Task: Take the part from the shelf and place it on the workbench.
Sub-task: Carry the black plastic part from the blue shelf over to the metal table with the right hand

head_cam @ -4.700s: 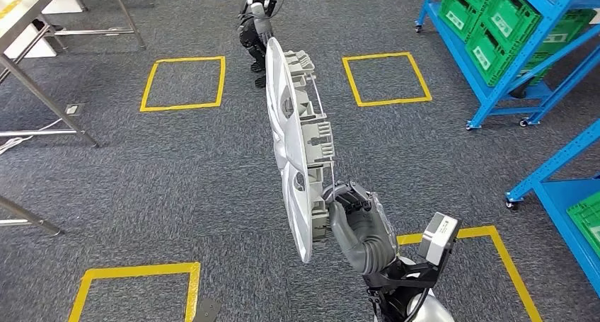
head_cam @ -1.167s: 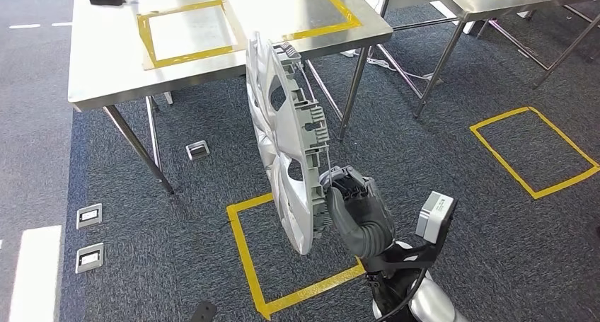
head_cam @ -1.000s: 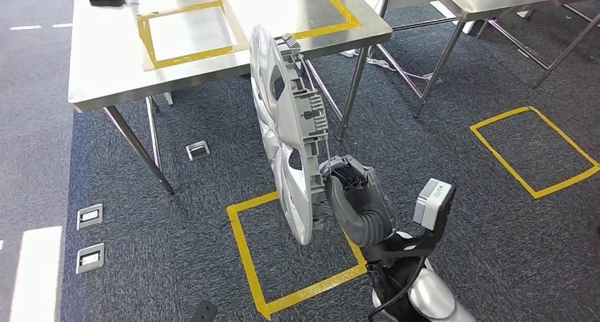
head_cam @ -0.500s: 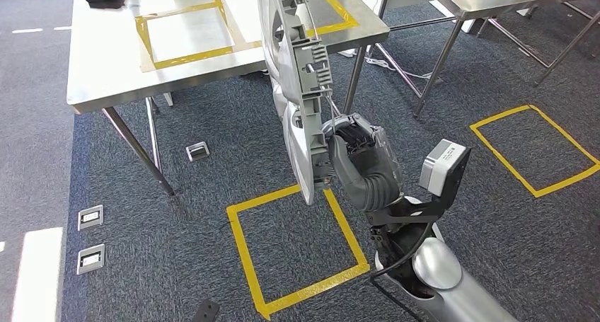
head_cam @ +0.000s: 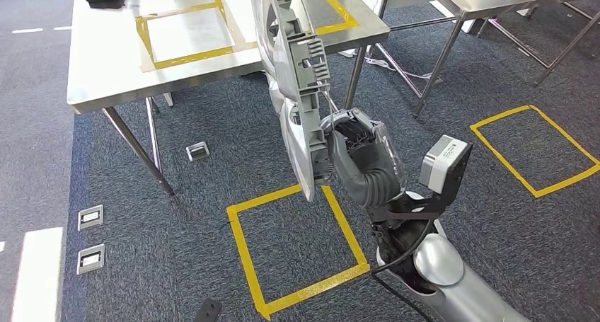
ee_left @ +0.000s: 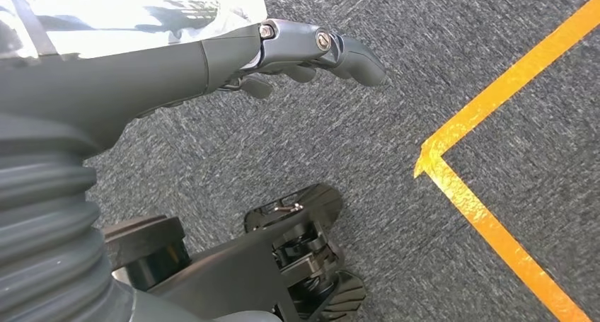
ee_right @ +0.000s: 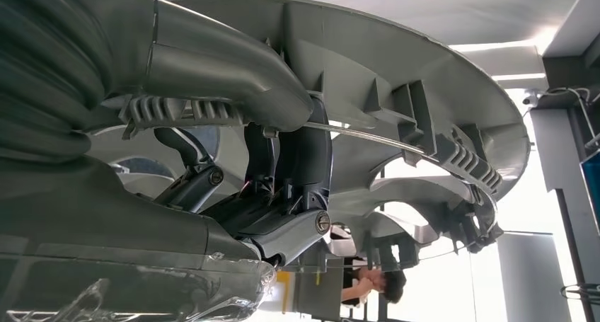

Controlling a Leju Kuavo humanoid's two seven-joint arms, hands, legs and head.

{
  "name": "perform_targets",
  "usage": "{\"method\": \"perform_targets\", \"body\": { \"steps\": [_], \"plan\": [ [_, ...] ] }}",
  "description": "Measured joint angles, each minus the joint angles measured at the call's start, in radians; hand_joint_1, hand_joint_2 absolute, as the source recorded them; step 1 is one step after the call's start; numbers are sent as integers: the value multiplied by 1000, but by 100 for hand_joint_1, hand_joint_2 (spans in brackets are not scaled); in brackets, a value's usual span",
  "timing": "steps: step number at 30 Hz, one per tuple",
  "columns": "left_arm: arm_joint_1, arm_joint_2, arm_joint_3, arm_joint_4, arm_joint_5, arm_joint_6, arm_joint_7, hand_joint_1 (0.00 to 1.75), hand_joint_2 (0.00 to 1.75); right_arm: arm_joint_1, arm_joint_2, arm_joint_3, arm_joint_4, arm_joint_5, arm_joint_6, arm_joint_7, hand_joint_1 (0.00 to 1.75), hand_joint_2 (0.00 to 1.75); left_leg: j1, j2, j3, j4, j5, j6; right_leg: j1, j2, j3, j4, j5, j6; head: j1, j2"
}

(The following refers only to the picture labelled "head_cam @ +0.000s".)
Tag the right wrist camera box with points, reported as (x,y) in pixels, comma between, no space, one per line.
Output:
(443,163)

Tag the raised floor socket box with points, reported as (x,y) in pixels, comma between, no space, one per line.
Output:
(198,152)

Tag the grey plastic wheel hubcap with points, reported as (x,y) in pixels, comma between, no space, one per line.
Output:
(300,76)

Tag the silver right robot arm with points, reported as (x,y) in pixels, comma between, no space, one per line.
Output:
(445,268)

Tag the yellow floor tape rectangle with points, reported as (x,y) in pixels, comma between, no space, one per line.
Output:
(244,254)
(501,160)

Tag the clear plastic film cover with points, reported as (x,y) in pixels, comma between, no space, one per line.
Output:
(396,156)

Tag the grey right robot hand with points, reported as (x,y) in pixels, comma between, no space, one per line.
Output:
(365,156)

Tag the white power strip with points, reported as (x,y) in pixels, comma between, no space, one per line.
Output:
(348,53)

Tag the metal floor socket plate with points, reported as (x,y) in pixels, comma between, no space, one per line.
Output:
(91,260)
(90,217)

